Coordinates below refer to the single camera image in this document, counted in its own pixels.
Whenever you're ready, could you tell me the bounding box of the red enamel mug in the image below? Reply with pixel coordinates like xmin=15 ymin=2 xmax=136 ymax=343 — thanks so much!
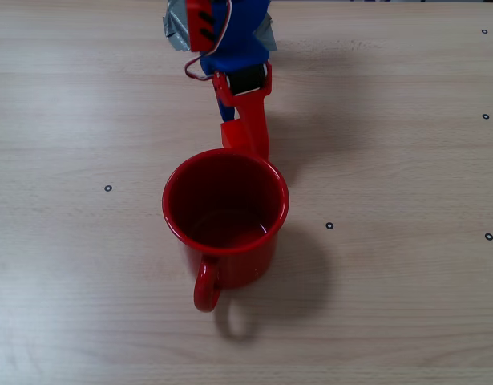
xmin=161 ymin=147 xmax=290 ymax=314

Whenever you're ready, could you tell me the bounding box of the red and white servo cable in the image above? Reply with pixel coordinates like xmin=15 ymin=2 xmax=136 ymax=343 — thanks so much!
xmin=184 ymin=0 xmax=236 ymax=82

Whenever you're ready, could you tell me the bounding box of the red cube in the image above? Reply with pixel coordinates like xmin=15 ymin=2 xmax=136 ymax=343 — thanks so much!
xmin=220 ymin=119 xmax=253 ymax=151

